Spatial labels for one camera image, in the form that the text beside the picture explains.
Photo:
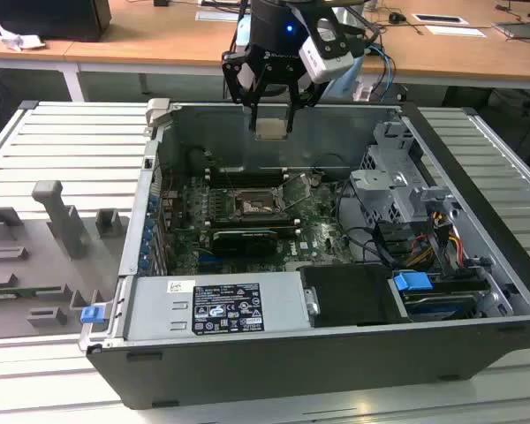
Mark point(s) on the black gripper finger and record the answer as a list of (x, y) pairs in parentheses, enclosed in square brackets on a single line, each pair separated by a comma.
[(292, 117), (254, 117)]

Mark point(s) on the silver CPU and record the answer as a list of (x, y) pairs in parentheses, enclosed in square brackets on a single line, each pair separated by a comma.
[(271, 129)]

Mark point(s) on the black RAM slot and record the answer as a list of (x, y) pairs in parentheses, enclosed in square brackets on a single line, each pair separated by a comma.
[(256, 224), (247, 177), (247, 170), (247, 181), (247, 174), (256, 220), (256, 217)]

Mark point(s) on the CPU socket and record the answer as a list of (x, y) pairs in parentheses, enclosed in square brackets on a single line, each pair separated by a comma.
[(254, 205)]

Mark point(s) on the blue slot retention clip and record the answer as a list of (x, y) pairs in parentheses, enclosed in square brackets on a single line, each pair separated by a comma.
[(153, 203), (149, 230), (146, 248), (145, 264)]

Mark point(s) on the blue expansion slot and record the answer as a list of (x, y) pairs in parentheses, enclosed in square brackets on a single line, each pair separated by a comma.
[(209, 260)]

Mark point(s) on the pale blue teach pendant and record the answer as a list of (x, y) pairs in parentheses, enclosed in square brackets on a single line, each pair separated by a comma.
[(349, 85)]

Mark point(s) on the grey metal drive cage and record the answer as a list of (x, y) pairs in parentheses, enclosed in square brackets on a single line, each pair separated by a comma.
[(380, 181)]

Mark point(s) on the long wooden desk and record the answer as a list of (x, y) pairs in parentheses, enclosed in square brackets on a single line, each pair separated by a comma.
[(159, 40)]

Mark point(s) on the black computer mouse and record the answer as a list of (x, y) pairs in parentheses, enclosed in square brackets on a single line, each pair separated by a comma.
[(396, 17)]

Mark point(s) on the green motherboard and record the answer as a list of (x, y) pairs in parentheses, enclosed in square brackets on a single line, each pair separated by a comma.
[(318, 238)]

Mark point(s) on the black graphics card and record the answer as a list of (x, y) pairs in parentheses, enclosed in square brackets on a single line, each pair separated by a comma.
[(243, 243)]

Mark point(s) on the white paper sheet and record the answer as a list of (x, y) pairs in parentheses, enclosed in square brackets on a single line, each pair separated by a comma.
[(455, 31)]

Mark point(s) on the black plastic shroud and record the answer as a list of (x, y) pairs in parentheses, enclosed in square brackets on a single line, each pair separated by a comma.
[(349, 296)]

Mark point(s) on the hard disk in blue carrier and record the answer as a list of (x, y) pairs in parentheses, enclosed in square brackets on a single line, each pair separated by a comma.
[(411, 282)]

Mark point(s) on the grey power supply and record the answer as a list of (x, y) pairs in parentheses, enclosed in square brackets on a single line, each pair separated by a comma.
[(159, 309)]

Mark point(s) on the black computer box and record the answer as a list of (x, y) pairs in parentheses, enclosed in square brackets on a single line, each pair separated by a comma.
[(48, 20)]

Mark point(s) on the crumpled white paper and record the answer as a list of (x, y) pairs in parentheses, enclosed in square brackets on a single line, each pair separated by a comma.
[(20, 40)]

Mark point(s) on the black grey PC case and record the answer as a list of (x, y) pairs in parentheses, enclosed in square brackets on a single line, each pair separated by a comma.
[(291, 366)]

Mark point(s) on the grey parts rack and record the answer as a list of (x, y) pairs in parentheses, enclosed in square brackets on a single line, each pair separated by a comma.
[(35, 247)]

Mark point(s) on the blue case latch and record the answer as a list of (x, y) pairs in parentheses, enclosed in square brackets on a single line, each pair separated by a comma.
[(93, 314)]

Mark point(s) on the green RAM stick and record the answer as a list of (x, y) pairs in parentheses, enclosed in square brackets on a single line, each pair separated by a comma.
[(22, 291)]

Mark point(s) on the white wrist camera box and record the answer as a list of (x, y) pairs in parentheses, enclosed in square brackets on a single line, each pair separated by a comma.
[(329, 62)]

